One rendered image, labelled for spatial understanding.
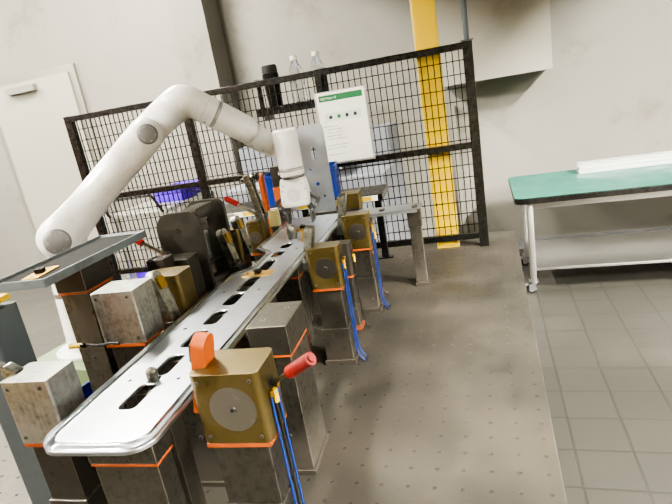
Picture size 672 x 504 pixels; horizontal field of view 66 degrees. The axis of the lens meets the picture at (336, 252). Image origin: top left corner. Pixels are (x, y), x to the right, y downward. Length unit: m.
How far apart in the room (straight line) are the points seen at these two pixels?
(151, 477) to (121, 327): 0.37
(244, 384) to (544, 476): 0.59
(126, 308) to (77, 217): 0.56
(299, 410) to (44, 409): 0.44
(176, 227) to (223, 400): 0.76
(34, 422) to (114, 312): 0.27
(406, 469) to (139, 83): 4.69
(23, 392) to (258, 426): 0.40
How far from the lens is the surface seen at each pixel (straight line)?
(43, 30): 5.98
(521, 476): 1.08
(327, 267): 1.37
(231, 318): 1.13
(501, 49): 3.96
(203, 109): 1.68
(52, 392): 0.96
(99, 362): 1.37
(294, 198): 1.77
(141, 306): 1.14
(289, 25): 4.65
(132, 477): 0.93
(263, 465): 0.85
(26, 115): 6.17
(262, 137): 1.82
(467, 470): 1.09
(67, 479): 1.06
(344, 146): 2.29
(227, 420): 0.81
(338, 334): 1.44
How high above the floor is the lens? 1.40
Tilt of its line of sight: 16 degrees down
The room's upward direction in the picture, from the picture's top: 10 degrees counter-clockwise
